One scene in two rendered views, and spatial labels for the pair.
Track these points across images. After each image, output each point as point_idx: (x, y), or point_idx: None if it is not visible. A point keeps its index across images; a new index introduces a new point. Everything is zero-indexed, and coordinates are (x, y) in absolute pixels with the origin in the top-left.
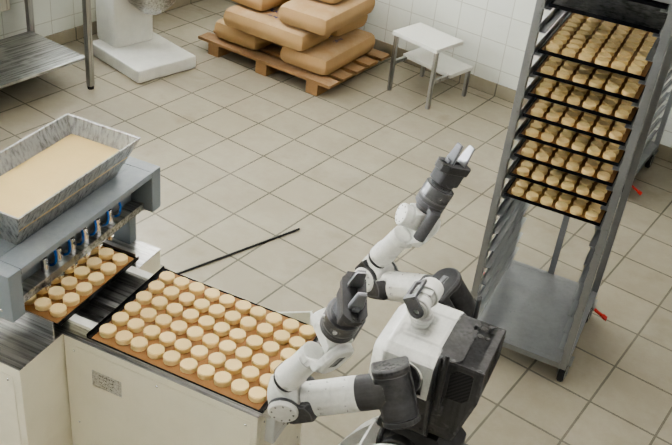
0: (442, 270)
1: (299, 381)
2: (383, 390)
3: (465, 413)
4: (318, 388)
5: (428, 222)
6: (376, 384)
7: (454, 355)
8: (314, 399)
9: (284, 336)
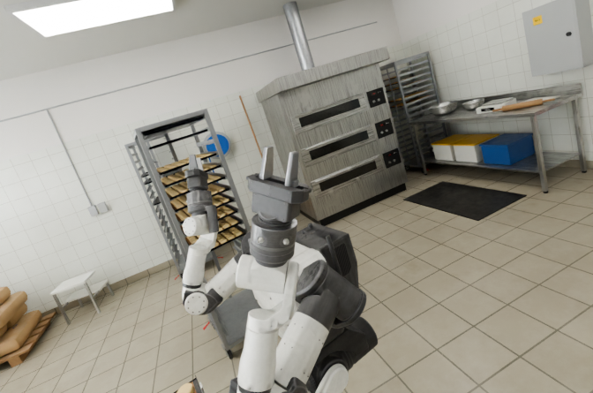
0: (243, 239)
1: (274, 360)
2: (330, 290)
3: (355, 277)
4: (285, 356)
5: (213, 214)
6: (319, 294)
7: (321, 243)
8: (294, 367)
9: None
